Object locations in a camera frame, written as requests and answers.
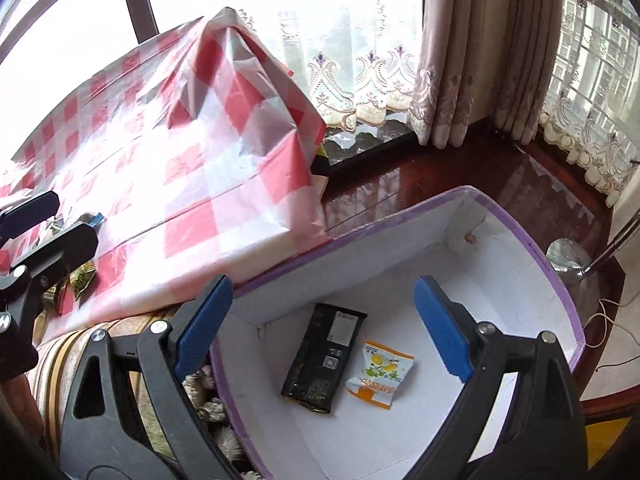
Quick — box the black biscuit snack packet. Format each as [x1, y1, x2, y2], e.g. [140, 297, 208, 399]
[43, 278, 75, 316]

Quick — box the green white snack packet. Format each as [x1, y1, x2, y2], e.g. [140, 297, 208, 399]
[70, 260, 96, 300]

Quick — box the orange white snack packet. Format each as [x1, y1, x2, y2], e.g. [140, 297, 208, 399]
[345, 340, 414, 410]

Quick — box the long black snack packet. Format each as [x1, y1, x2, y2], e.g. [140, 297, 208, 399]
[281, 304, 368, 414]

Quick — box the blue clear snack bag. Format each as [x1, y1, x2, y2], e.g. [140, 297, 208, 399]
[73, 212, 105, 233]

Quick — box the striped sofa cushion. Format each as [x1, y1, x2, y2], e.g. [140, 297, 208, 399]
[27, 311, 239, 479]

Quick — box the chrome lamp stand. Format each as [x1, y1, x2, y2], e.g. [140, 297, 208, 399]
[546, 216, 639, 286]

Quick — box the red white checkered tablecloth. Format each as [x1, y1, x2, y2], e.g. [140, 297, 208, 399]
[1, 8, 326, 339]

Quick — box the white box purple rim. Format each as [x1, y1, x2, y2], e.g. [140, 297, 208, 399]
[212, 186, 585, 479]

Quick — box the beige drape curtain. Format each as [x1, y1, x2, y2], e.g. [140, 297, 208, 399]
[407, 0, 562, 148]

